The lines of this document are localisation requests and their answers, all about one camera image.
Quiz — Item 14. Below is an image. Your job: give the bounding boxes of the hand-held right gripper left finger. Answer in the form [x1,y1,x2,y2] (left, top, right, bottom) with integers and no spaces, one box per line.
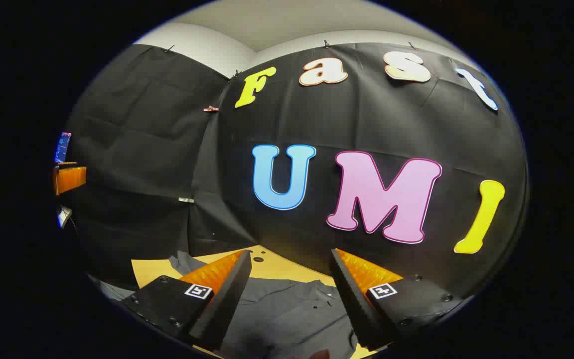
[118,249,253,352]

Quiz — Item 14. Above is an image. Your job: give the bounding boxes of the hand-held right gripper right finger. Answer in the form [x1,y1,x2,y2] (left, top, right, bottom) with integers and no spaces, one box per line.
[330,248,463,353]

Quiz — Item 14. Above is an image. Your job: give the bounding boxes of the grey collared shirt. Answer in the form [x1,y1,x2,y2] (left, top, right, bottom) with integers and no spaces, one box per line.
[167,251,360,359]

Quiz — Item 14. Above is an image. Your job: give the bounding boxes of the blue lit screen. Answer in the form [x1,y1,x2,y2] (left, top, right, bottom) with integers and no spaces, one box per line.
[54,132,72,164]

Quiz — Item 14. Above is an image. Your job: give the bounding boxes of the black backdrop cloth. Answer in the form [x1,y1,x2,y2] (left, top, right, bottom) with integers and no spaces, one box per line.
[60,42,529,300]

